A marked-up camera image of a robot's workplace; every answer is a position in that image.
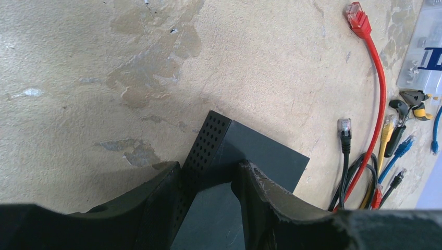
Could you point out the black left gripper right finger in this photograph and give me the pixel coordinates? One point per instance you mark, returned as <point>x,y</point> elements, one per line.
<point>274,218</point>

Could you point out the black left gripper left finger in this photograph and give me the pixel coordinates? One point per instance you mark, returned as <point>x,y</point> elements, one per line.
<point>146,217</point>

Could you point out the black network switch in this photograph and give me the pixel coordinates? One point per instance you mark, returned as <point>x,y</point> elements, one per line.
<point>208,214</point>

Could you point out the black yellow pliers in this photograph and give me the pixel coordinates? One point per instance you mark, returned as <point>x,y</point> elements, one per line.
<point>413,102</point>

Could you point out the clear plastic parts box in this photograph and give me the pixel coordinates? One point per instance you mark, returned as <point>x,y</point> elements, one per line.
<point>421,69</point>

